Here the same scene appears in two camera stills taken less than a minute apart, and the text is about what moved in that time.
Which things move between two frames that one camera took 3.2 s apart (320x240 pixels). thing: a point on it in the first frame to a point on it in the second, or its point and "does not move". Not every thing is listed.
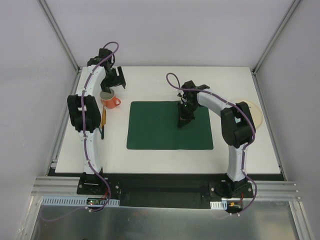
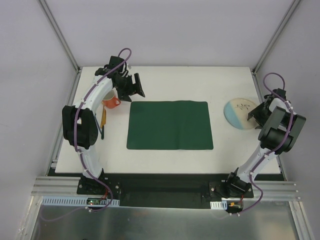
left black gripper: (108, 83) to (132, 86)
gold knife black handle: (103, 123) does not move
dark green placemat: (154, 125) does not move
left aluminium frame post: (46, 10) does not move
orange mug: (108, 100) does not move
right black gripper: (186, 114) to (256, 114)
